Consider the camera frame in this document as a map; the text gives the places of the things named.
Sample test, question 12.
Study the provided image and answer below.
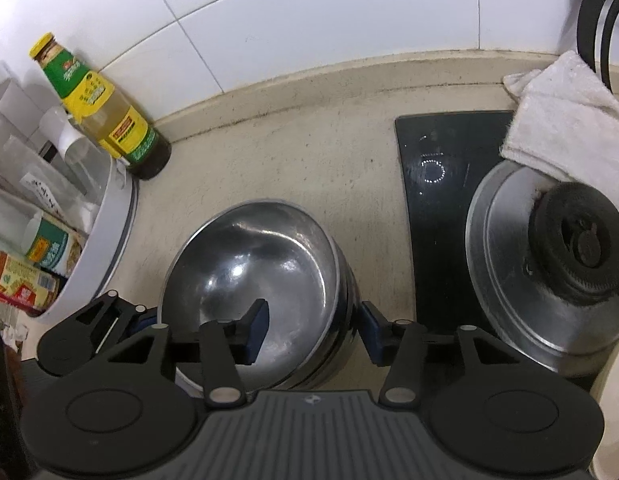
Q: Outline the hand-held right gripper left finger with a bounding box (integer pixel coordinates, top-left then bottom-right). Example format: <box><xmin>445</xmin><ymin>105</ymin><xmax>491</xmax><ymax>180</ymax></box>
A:
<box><xmin>96</xmin><ymin>299</ymin><xmax>268</xmax><ymax>407</ymax></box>

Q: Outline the white round turntable tray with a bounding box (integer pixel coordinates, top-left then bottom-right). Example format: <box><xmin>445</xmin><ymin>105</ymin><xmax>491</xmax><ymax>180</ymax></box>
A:
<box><xmin>34</xmin><ymin>152</ymin><xmax>140</xmax><ymax>321</ymax></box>

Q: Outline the yellow label oil bottle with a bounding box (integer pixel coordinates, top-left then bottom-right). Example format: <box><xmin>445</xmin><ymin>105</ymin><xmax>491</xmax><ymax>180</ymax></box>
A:
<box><xmin>29</xmin><ymin>32</ymin><xmax>172</xmax><ymax>181</ymax></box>

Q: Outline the black handled kettle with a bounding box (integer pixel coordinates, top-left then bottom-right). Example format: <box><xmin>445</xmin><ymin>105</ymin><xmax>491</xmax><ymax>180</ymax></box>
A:
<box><xmin>572</xmin><ymin>0</ymin><xmax>619</xmax><ymax>106</ymax></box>

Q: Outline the green label sauce bottle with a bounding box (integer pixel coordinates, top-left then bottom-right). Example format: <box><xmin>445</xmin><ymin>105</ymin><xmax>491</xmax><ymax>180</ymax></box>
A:
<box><xmin>0</xmin><ymin>195</ymin><xmax>87</xmax><ymax>278</ymax></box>

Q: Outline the white towel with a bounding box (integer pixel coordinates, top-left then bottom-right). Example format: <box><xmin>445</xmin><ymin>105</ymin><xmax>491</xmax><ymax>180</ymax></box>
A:
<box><xmin>502</xmin><ymin>50</ymin><xmax>619</xmax><ymax>211</ymax></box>

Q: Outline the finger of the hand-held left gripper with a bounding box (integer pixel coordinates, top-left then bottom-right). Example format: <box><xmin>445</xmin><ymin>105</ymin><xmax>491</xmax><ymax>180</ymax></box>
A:
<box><xmin>64</xmin><ymin>289</ymin><xmax>161</xmax><ymax>357</ymax></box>

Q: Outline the black induction cooktop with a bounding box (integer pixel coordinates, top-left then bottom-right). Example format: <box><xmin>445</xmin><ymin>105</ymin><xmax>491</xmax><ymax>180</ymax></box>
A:
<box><xmin>394</xmin><ymin>110</ymin><xmax>605</xmax><ymax>391</ymax></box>

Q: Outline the clear plastic container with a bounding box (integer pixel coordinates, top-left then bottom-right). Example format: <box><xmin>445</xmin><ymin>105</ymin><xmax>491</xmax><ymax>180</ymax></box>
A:
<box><xmin>0</xmin><ymin>60</ymin><xmax>125</xmax><ymax>233</ymax></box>

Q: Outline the steel pot lid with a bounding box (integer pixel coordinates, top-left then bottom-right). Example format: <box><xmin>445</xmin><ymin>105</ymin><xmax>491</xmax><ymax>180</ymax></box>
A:
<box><xmin>465</xmin><ymin>160</ymin><xmax>619</xmax><ymax>378</ymax></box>

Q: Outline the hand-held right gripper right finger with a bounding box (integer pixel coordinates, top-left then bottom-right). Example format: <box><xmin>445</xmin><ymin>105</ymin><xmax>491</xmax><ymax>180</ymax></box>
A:
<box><xmin>360</xmin><ymin>301</ymin><xmax>555</xmax><ymax>407</ymax></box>

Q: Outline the yellow cap vinegar bottle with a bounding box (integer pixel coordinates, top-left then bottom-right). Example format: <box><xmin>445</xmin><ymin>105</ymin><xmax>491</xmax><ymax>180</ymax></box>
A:
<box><xmin>0</xmin><ymin>252</ymin><xmax>61</xmax><ymax>311</ymax></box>

